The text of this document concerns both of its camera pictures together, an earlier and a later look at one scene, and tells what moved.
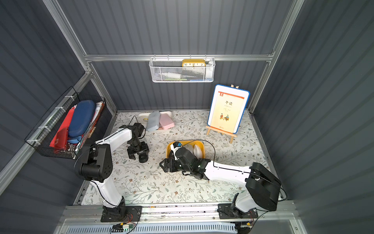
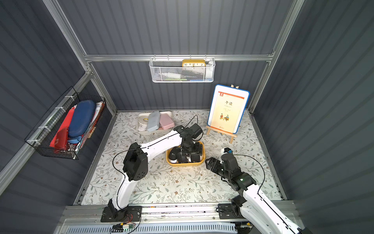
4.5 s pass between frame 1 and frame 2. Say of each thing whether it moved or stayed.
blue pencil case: stayed
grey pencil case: stayed
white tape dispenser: stayed
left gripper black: moved
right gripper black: moved
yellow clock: stayed
